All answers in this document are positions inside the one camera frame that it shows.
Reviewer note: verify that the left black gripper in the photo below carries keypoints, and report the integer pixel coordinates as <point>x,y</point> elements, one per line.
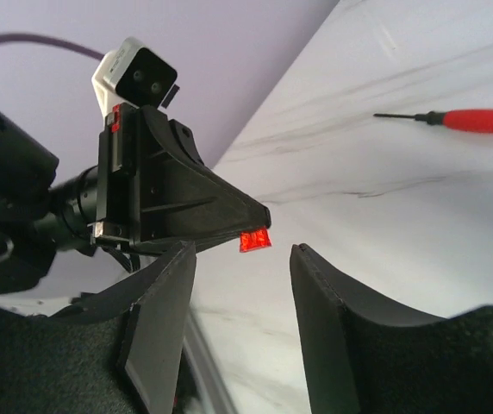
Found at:
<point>177,197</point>

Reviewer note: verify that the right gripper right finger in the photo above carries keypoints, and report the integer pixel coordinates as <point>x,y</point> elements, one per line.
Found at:
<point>366,353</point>

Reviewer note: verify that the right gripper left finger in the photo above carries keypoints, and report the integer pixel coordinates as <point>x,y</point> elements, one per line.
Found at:
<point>117,351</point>

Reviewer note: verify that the small red fuse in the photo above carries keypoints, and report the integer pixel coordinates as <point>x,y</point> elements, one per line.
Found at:
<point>255,240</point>

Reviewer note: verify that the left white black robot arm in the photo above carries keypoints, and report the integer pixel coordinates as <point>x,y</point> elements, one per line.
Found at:
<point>39,219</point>

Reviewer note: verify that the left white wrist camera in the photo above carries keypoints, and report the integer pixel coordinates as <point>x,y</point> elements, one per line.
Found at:
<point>135,75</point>

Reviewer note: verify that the red handle screwdriver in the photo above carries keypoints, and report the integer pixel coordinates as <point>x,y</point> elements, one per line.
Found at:
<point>477,121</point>

